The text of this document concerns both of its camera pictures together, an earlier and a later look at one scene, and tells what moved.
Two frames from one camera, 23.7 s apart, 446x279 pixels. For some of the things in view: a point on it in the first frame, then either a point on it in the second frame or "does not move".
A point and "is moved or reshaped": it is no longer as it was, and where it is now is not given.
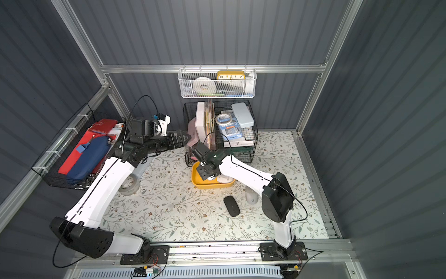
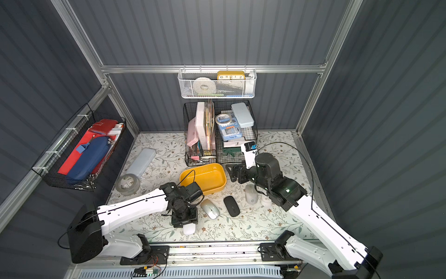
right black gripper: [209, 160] -> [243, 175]
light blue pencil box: [243, 114] does not move
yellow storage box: [198, 182] is moved or reshaped
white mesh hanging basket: [218, 83] does not move
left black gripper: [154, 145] -> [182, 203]
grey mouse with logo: [251, 196] does not move
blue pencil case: [92, 156] does not move
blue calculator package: [231, 130] does not move
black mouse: [232, 206] does not move
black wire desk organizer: [230, 125] does not move
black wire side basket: [78, 157] does not move
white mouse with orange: [223, 178] -> [189, 229]
